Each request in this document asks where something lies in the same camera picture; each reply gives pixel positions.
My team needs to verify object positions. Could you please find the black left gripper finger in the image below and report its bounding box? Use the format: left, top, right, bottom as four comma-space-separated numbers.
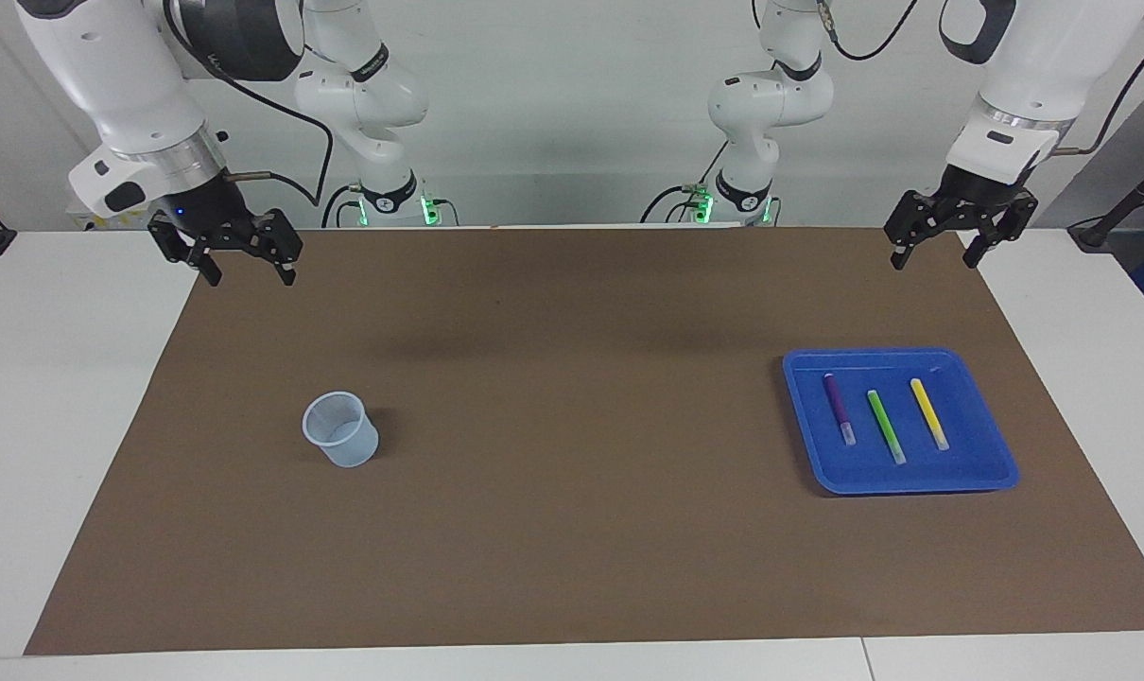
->
883, 189, 951, 272
962, 191, 1040, 270

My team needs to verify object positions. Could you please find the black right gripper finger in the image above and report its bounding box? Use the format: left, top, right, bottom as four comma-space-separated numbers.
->
147, 213, 224, 288
241, 208, 304, 288

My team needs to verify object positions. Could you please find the yellow pen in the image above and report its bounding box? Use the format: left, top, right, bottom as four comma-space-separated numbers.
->
909, 377, 951, 452

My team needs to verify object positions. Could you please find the purple pen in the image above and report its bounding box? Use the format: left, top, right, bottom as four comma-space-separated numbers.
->
822, 373, 858, 447

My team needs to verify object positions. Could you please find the green pen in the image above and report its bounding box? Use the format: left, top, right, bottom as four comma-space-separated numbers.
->
865, 389, 909, 466

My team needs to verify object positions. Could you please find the blue plastic tray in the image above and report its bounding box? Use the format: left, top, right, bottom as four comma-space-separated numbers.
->
782, 347, 1021, 497

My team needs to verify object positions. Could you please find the black stand pole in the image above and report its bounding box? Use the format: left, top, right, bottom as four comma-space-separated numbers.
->
1067, 149, 1144, 253

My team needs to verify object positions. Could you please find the translucent plastic cup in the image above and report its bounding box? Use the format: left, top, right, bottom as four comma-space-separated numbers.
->
302, 391, 381, 469

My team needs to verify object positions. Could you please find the brown table mat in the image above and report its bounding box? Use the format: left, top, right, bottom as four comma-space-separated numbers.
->
24, 227, 1144, 656

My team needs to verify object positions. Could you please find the white wall socket box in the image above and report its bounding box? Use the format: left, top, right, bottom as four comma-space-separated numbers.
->
73, 210, 147, 232

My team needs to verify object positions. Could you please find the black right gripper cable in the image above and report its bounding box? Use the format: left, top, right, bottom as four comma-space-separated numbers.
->
161, 0, 335, 208

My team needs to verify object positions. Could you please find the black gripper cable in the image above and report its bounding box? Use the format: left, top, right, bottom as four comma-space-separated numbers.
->
1052, 0, 1144, 157
161, 0, 335, 208

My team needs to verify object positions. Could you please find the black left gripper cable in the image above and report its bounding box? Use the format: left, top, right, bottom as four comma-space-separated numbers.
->
1052, 0, 1144, 157

